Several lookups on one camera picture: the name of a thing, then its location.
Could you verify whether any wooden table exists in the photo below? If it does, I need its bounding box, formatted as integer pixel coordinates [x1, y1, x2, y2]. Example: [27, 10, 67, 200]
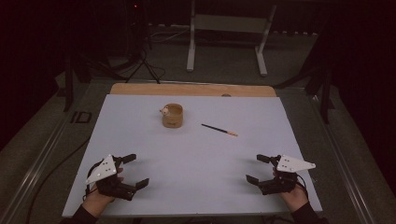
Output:
[109, 82, 277, 98]

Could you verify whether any wooden pen holder cup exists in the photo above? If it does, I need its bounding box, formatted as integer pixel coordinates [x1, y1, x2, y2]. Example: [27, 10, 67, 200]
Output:
[159, 103, 184, 129]

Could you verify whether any metal floor rail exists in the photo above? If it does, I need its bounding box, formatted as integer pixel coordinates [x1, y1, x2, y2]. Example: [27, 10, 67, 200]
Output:
[309, 94, 379, 224]
[0, 118, 69, 224]

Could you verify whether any black metal stand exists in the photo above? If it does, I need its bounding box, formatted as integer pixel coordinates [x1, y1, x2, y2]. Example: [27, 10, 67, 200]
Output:
[319, 69, 332, 125]
[63, 55, 77, 113]

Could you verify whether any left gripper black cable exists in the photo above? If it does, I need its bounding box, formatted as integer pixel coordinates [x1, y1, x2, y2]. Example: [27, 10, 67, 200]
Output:
[82, 160, 106, 201]

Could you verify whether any person's right hand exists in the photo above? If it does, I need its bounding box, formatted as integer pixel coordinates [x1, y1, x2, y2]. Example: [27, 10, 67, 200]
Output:
[272, 167, 310, 213]

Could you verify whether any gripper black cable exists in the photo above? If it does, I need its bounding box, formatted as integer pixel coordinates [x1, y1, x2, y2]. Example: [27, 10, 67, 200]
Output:
[295, 173, 310, 200]
[82, 160, 106, 201]

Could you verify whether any person's left hand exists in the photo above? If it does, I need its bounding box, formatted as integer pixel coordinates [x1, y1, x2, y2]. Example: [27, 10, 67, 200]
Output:
[81, 167, 125, 217]

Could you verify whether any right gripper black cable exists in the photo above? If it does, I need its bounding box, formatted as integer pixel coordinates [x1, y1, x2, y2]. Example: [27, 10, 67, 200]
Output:
[295, 173, 310, 200]

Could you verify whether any white table board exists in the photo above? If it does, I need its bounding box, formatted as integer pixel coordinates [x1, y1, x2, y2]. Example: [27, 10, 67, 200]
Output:
[61, 93, 323, 217]

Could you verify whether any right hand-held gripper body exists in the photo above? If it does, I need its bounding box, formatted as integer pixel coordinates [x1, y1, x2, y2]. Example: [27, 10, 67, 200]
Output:
[256, 154, 317, 196]

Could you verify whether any black tripod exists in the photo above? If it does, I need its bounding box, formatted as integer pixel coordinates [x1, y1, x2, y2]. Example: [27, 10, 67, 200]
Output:
[124, 0, 166, 85]

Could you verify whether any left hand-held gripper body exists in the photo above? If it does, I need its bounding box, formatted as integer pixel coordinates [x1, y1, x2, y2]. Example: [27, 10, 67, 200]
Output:
[85, 154, 138, 202]

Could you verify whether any thin paintbrush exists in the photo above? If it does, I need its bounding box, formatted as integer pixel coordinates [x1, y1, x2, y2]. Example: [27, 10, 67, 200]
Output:
[201, 123, 239, 137]

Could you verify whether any white metal stand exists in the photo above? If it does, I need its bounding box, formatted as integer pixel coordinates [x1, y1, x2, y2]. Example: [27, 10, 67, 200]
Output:
[186, 0, 278, 77]

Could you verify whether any white floor cable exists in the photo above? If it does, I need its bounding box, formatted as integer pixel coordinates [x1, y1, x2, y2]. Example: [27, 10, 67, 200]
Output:
[148, 27, 191, 44]

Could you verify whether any black floor cable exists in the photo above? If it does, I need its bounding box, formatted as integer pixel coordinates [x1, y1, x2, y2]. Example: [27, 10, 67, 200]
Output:
[26, 136, 92, 224]

